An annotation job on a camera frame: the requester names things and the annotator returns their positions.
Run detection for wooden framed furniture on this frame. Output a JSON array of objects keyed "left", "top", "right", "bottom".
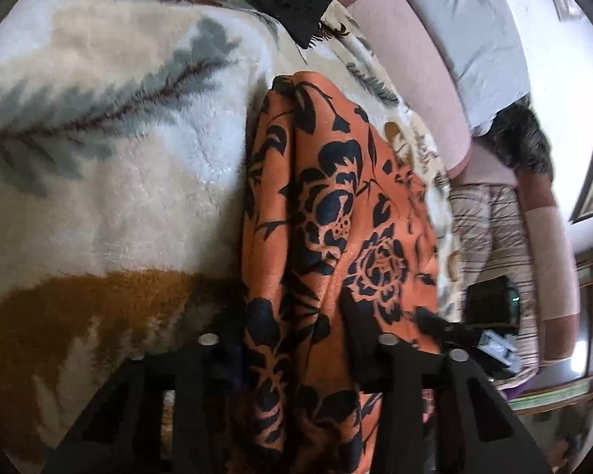
[{"left": 511, "top": 252, "right": 593, "bottom": 416}]

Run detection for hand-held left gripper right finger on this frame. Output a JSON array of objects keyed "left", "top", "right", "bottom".
[{"left": 348, "top": 301, "right": 551, "bottom": 474}]

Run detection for grey cloth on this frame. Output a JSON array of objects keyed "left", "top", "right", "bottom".
[{"left": 393, "top": 0, "right": 532, "bottom": 136}]

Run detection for leaf print fleece blanket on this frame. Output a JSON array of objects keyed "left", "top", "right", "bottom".
[{"left": 0, "top": 0, "right": 463, "bottom": 460}]

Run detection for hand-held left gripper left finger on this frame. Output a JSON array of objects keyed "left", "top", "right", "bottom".
[{"left": 42, "top": 333, "right": 250, "bottom": 474}]

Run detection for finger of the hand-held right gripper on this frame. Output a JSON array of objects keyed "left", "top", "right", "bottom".
[{"left": 416, "top": 306, "right": 480, "bottom": 351}]

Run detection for orange black floral garment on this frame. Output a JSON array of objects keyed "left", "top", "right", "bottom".
[{"left": 227, "top": 71, "right": 440, "bottom": 474}]

